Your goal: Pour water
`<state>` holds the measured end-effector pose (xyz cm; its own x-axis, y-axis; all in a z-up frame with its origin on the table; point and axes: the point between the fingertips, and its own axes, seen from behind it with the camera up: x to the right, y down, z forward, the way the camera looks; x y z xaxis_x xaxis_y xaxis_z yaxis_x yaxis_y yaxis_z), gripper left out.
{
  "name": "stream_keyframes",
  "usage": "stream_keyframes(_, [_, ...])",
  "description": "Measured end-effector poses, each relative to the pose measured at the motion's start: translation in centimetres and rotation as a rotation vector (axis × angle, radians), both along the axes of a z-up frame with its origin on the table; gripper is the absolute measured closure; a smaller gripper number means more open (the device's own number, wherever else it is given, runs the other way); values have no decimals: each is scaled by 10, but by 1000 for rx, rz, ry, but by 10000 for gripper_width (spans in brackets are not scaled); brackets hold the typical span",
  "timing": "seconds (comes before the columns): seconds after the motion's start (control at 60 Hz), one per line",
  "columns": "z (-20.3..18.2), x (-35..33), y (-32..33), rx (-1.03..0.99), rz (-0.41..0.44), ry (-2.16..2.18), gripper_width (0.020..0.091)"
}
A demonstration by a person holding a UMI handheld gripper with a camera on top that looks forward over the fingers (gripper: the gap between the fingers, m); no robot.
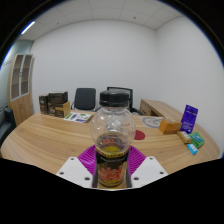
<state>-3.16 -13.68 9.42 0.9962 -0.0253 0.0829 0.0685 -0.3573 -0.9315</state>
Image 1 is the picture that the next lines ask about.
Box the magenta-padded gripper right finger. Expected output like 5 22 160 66
128 144 169 189

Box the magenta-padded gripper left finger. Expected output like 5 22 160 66
55 144 98 189

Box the clear drink bottle black cap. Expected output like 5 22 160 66
90 89 137 189

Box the flat round red coaster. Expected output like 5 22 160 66
134 129 147 141

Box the orange wooden box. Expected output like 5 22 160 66
158 118 183 135

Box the white green purple leaflet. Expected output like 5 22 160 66
63 112 94 124

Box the small tan box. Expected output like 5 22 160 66
176 130 194 145

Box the small blue box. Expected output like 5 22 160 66
186 143 199 156

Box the black mesh office chair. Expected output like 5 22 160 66
106 86 144 116

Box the brown cardboard box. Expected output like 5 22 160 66
48 101 72 119

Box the green flat box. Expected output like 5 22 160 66
188 131 206 150

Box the wooden side desk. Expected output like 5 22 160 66
138 98 186 118

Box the purple package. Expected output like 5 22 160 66
180 104 199 134

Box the black visitor chair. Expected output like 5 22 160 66
71 87 98 112

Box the small dark carton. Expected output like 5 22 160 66
38 94 50 116

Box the wooden shelf cabinet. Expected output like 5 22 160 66
7 54 35 126

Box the black armchair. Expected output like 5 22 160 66
0 107 17 148

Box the long ceiling light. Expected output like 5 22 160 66
20 20 37 35

